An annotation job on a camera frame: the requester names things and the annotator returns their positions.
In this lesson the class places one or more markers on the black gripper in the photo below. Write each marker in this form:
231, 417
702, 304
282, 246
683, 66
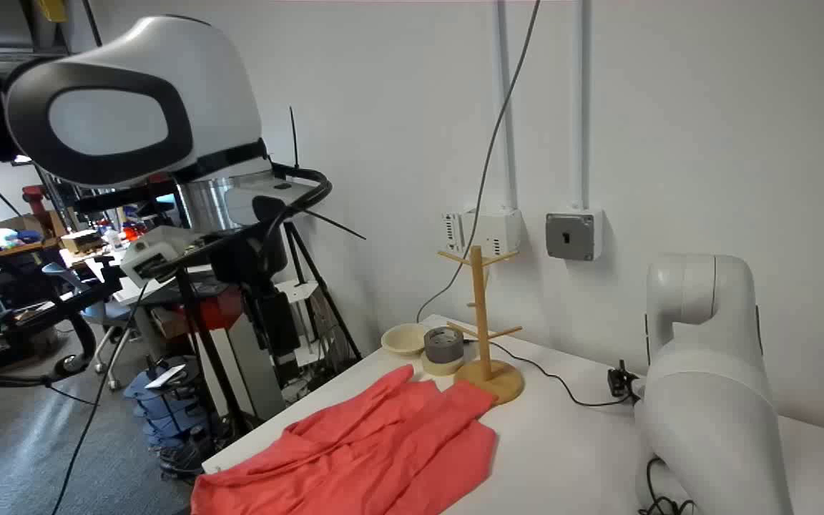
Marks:
242, 256

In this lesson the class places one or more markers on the red sweatshirt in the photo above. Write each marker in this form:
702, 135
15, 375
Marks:
385, 448

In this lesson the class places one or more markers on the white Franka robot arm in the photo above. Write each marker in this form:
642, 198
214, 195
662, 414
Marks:
192, 75

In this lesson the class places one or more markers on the red and white cart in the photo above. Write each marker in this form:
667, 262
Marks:
228, 315

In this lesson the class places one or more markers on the blue bag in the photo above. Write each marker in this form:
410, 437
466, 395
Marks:
158, 401

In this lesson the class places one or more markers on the cream bowl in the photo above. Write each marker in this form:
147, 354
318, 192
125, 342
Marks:
401, 338

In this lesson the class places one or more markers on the black office chair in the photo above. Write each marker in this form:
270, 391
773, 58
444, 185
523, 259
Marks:
42, 315

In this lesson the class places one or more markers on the wooden mug tree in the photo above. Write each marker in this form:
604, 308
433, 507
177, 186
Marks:
477, 304

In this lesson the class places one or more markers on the grey junction box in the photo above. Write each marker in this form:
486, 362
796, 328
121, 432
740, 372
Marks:
570, 235

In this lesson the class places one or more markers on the black plug adapter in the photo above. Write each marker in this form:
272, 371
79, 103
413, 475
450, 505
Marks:
626, 382

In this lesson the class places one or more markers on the white wall socket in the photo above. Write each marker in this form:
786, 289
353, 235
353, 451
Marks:
460, 233

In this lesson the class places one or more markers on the white wall box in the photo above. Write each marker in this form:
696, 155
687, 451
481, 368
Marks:
500, 233

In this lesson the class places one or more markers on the white wall conduit pipe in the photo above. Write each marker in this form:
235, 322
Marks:
507, 96
584, 96

